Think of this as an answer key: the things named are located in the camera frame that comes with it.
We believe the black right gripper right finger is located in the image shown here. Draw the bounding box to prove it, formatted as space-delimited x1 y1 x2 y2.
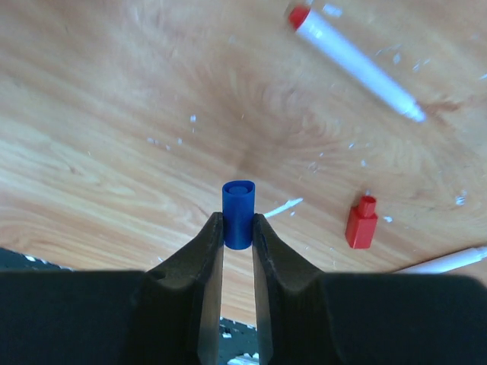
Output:
252 214 342 364

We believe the blue pen cap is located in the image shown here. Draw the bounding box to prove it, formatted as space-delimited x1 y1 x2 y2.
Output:
222 180 255 250

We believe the red pen cap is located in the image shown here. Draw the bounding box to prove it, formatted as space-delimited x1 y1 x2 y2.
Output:
345 195 378 249

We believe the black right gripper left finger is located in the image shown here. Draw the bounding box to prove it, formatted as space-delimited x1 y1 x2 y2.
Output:
131 213 224 364

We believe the white red pen diagonal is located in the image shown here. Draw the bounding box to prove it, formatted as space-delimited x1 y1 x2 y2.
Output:
397 246 486 275

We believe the white red pen horizontal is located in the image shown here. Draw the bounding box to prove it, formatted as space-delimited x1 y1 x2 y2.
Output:
288 5 426 122

